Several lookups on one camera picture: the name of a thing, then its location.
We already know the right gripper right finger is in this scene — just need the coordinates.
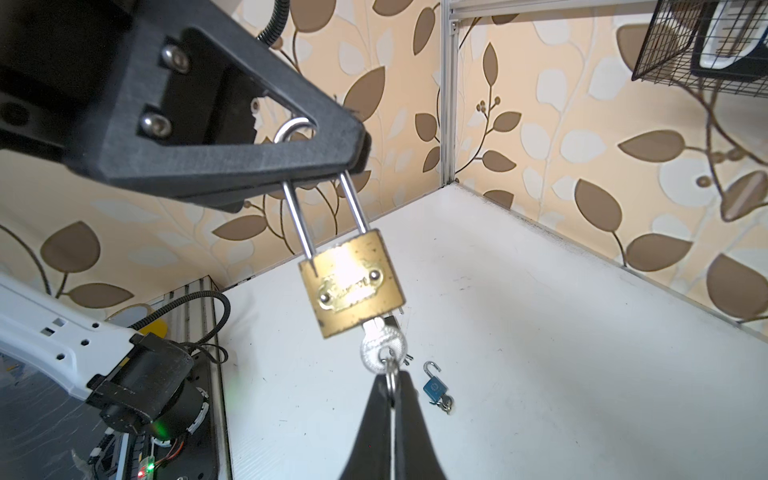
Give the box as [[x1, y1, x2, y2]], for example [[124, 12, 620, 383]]
[[394, 370, 447, 480]]

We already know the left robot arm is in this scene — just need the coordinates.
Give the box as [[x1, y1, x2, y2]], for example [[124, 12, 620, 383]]
[[1, 1, 370, 439]]

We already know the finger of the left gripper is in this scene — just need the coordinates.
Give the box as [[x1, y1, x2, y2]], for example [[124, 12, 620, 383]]
[[1, 1, 371, 213]]

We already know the silver key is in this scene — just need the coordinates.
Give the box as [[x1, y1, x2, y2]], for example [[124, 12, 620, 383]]
[[360, 314, 413, 407]]

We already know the brass padlock long shackle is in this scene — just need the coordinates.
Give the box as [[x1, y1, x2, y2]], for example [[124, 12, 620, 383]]
[[273, 116, 408, 340]]

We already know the blue small padlock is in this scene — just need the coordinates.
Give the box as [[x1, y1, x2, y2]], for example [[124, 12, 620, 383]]
[[423, 361, 454, 414]]

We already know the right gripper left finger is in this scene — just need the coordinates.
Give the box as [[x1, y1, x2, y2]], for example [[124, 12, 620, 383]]
[[340, 375, 392, 480]]

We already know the black wire basket back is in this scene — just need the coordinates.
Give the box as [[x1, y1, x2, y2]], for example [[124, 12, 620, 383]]
[[631, 1, 767, 98]]

